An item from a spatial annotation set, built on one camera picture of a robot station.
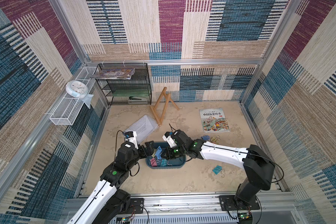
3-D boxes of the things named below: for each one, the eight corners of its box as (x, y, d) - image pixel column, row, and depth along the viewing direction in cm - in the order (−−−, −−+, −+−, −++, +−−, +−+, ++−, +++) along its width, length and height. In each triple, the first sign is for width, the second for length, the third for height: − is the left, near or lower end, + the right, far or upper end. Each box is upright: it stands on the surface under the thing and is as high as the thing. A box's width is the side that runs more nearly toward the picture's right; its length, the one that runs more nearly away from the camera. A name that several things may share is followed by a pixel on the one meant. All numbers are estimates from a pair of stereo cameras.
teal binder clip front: (211, 172, 87) (212, 170, 85) (214, 165, 89) (215, 163, 88) (223, 177, 84) (224, 176, 83) (225, 170, 87) (226, 169, 85)
